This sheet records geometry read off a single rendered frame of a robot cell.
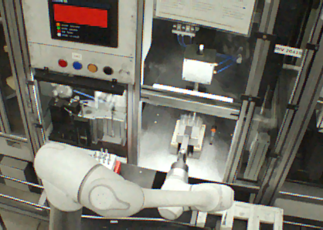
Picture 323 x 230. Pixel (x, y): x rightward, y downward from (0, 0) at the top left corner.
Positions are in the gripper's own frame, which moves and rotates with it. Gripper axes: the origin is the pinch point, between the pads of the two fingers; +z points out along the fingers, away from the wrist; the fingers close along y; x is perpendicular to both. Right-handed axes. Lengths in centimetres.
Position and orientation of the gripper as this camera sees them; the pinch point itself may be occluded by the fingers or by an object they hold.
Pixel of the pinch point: (187, 137)
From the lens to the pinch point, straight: 190.8
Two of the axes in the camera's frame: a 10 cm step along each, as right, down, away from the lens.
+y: 0.6, -7.1, -7.1
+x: -9.8, -1.9, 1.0
